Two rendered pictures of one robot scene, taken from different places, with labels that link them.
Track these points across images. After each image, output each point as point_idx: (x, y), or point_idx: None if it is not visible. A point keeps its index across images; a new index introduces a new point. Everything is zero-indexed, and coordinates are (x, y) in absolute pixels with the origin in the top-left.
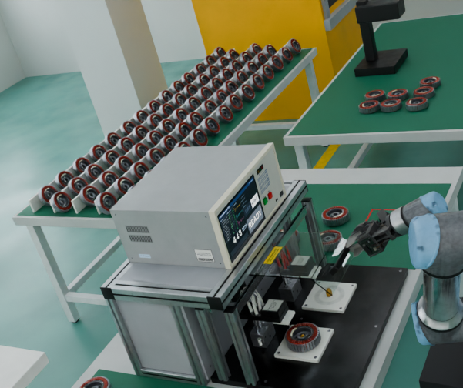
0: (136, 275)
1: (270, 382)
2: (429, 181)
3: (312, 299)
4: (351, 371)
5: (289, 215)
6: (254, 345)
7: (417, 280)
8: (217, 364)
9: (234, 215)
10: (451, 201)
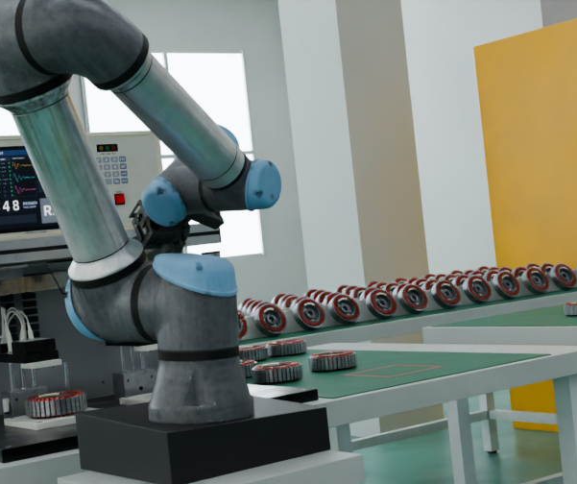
0: None
1: None
2: (525, 352)
3: (143, 395)
4: (55, 436)
5: None
6: (4, 416)
7: (315, 404)
8: None
9: (11, 172)
10: (525, 371)
